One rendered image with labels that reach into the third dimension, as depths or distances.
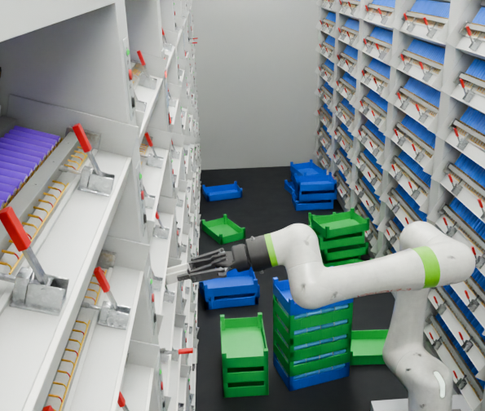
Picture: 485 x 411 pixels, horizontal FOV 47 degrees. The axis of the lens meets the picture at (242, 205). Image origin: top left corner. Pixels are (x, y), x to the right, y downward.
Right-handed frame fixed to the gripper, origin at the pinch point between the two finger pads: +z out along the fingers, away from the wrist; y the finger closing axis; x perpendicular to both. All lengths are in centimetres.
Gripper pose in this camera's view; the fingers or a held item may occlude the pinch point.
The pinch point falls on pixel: (177, 273)
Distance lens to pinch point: 158.7
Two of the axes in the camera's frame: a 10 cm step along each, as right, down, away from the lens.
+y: -0.6, -3.8, 9.2
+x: -2.4, -8.9, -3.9
